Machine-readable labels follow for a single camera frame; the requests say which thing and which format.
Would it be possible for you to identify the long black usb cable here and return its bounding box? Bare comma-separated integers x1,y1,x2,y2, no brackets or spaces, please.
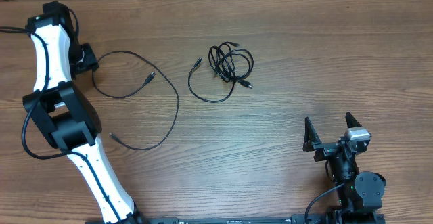
91,50,180,152

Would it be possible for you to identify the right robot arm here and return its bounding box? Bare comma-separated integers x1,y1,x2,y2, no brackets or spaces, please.
303,112,386,223

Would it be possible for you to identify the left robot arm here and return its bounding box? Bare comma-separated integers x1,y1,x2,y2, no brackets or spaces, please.
23,1,146,223

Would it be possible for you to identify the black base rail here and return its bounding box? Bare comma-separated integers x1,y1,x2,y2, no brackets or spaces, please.
84,212,386,224

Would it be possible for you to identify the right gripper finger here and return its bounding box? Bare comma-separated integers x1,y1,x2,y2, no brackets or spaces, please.
302,116,321,152
345,112,361,128

